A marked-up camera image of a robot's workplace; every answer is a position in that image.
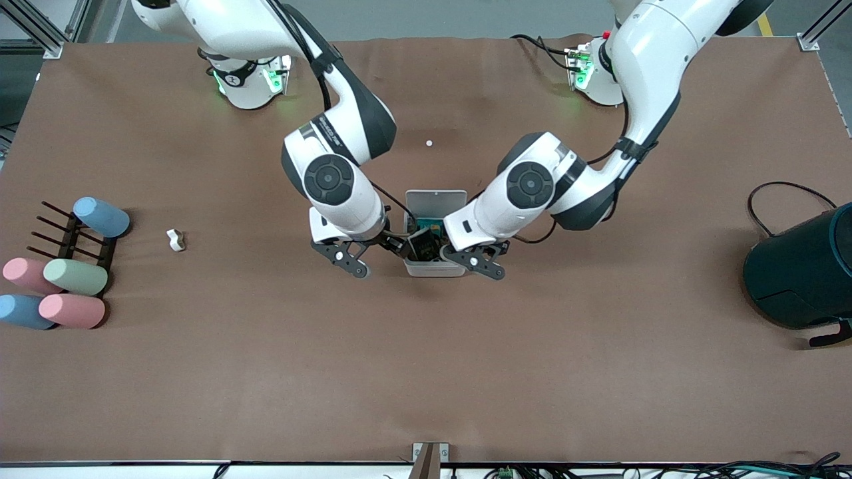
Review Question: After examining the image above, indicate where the black snack wrapper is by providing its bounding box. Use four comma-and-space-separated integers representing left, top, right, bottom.
407, 228, 441, 262

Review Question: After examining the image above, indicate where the white square trash bin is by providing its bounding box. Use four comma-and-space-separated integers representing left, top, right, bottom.
404, 190, 468, 278

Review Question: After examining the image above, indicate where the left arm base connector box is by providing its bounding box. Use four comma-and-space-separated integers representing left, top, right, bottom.
565, 43, 594, 91

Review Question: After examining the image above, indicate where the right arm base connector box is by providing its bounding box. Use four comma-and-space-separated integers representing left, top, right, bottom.
263, 55, 294, 95

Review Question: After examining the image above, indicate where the blue plastic cup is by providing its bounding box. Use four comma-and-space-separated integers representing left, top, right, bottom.
72, 196, 131, 239
0, 294, 57, 331

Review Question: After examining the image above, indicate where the green plastic cup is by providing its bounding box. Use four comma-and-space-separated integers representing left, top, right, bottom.
43, 258, 108, 297

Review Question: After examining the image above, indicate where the black cup rack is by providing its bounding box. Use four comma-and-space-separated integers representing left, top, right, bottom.
30, 200, 119, 293

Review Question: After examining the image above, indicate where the pink plastic cup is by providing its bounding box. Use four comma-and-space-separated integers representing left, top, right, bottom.
38, 293, 106, 330
2, 257, 64, 295

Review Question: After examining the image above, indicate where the dark teal round appliance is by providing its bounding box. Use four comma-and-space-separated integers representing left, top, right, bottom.
744, 203, 852, 348

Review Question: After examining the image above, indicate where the metal table edge bracket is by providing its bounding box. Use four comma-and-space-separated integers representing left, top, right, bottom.
411, 442, 450, 479

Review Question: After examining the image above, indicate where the black left base cable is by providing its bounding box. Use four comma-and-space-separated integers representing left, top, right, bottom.
511, 33, 573, 71

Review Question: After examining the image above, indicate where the black appliance cable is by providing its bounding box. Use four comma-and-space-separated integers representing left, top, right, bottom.
747, 181, 837, 238

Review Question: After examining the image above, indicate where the aluminium frame profile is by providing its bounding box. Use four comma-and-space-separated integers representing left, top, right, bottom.
797, 0, 852, 53
0, 0, 91, 61

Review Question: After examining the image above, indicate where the black cable bundle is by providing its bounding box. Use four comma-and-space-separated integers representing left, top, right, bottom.
692, 452, 852, 479

